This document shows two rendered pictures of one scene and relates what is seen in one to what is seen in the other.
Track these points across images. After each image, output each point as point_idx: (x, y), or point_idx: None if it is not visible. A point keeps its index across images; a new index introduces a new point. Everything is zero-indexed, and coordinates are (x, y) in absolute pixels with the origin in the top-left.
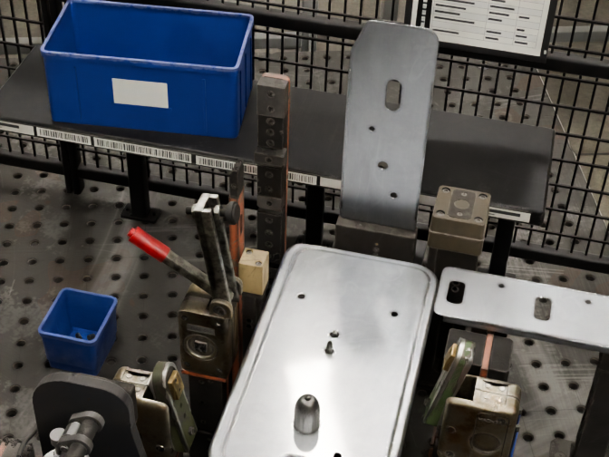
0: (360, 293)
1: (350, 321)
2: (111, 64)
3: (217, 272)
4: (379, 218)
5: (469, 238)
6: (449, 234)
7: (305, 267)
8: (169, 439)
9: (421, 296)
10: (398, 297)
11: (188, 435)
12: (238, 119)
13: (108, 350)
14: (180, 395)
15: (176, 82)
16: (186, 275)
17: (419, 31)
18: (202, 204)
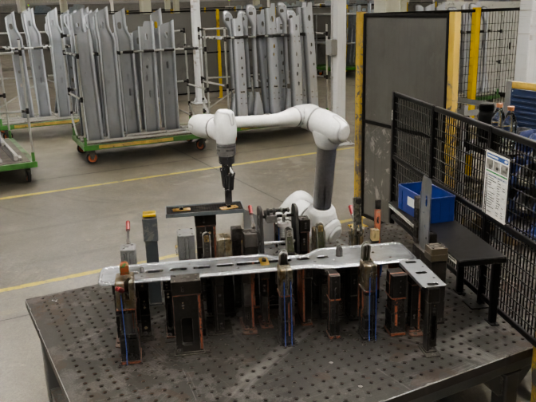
0: (392, 252)
1: (380, 253)
2: (407, 191)
3: (353, 218)
4: (423, 246)
5: (429, 254)
6: (427, 251)
7: (392, 245)
8: (315, 243)
9: (402, 258)
10: (397, 256)
11: (320, 246)
12: None
13: None
14: (321, 234)
15: None
16: (352, 220)
17: (429, 179)
18: (355, 197)
